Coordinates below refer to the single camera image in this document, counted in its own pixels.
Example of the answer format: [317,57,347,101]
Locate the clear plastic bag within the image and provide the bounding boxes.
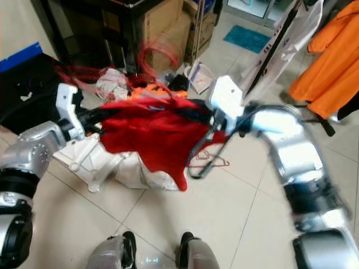
[95,67,130,101]

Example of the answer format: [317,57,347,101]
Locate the teal floor mat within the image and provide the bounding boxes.
[223,24,271,54]

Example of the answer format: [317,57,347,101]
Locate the white crumpled garment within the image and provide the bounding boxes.
[53,137,180,194]

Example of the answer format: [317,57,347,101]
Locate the white T-shirt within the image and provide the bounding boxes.
[238,0,325,93]

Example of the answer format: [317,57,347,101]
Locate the orange and white bag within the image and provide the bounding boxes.
[123,83,188,101]

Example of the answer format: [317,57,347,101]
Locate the red clothes hanger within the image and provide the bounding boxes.
[56,34,183,99]

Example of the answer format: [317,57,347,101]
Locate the red polo shirt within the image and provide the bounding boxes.
[98,96,231,193]

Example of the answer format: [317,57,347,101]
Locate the orange polo shirt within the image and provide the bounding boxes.
[289,0,359,119]

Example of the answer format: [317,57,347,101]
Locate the black bag with white logo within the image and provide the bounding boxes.
[0,50,68,135]

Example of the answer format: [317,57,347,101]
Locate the plain cardboard box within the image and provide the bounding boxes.
[143,0,188,45]

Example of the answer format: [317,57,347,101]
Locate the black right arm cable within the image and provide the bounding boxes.
[188,104,275,180]

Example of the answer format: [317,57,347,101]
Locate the pink wire clothes hanger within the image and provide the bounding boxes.
[188,149,231,169]

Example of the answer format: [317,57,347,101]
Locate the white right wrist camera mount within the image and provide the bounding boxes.
[209,76,245,121]

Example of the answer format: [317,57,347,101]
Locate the grey robot right leg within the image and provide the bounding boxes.
[177,231,219,269]

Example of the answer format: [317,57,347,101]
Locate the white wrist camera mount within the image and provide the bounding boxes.
[209,76,245,121]
[56,83,85,141]

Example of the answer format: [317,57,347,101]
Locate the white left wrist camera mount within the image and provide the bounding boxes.
[56,83,85,141]

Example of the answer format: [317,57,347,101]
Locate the black metal shelf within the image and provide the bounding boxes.
[34,0,146,73]

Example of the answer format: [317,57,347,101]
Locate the cardboard box with black print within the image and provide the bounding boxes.
[146,31,194,73]

